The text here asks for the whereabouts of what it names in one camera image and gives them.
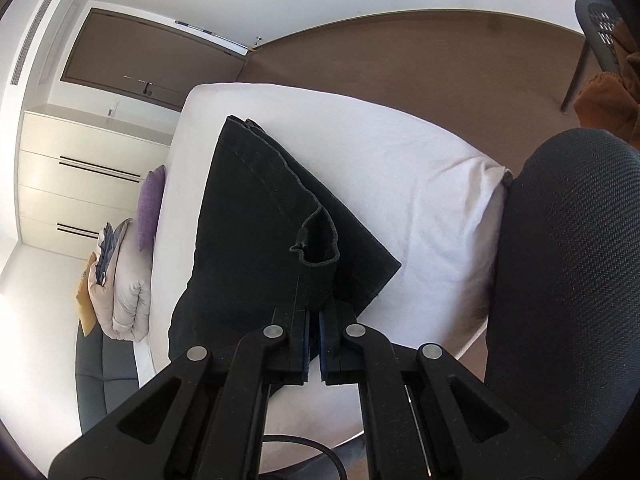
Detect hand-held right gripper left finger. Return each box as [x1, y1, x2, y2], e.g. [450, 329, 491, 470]
[47, 306, 313, 480]

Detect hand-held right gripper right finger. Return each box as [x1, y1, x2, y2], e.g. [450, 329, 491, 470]
[317, 300, 581, 480]

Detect black denim pants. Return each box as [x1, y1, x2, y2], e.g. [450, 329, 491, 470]
[167, 115, 403, 366]

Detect folded beige duvet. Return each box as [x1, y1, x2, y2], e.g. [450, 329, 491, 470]
[87, 217, 152, 343]

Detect bed with white sheet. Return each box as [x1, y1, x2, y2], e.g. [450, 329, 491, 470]
[134, 81, 513, 461]

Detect grey padded headboard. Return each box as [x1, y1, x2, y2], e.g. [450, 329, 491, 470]
[75, 330, 142, 436]

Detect purple pillow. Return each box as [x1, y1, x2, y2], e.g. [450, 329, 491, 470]
[137, 165, 166, 253]

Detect folded blue-grey blanket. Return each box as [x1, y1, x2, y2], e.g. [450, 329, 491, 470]
[95, 227, 119, 280]

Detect yellow pillow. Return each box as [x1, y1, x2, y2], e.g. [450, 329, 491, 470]
[75, 252, 99, 338]

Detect cream wardrobe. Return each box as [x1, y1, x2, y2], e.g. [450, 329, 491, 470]
[17, 105, 174, 261]

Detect brown door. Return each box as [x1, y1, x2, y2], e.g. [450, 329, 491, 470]
[60, 7, 249, 111]

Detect white pole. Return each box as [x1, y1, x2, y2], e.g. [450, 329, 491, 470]
[175, 19, 221, 37]

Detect ceiling air vent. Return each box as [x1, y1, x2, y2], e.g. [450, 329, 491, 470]
[10, 0, 56, 86]

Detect black cable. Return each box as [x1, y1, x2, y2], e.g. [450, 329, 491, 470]
[260, 432, 349, 480]

